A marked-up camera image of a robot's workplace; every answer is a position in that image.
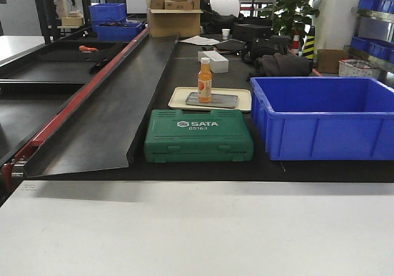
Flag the small grey metal tray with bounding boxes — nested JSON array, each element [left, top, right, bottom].
[[185, 92, 238, 108]]

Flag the beige plastic tray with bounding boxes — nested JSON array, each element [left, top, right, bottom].
[[168, 87, 252, 113]]

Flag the green SATA tool case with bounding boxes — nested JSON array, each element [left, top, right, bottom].
[[144, 109, 254, 163]]

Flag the orange juice bottle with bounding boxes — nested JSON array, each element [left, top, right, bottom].
[[198, 57, 212, 103]]

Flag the white rectangular box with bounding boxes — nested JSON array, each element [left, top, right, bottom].
[[198, 51, 228, 73]]

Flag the black metal ramp sheet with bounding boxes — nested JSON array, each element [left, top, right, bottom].
[[24, 34, 179, 180]]

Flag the white paper cup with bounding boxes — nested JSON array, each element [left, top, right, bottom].
[[222, 28, 230, 40]]

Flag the large blue plastic bin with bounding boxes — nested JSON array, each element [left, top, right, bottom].
[[251, 77, 393, 161]]

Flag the dark grey cloth bag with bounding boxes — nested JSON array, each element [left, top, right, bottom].
[[247, 53, 313, 81]]

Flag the large cardboard box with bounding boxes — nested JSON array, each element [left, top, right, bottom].
[[146, 0, 203, 38]]

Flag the blue bin on left table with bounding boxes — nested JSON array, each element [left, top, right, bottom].
[[95, 22, 142, 42]]

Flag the stacked blue bin behind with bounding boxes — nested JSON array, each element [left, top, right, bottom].
[[89, 3, 126, 23]]

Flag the green potted plant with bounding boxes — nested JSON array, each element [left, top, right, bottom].
[[273, 0, 320, 39]]

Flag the white patterned basket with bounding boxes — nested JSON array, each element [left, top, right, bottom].
[[339, 59, 381, 79]]

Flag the orange handled tool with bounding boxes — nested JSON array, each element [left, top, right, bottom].
[[79, 45, 98, 53]]

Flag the black yellow striped post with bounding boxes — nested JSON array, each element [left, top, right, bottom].
[[302, 26, 315, 61]]

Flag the red rail bar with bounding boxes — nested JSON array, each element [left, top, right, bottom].
[[1, 28, 148, 193]]

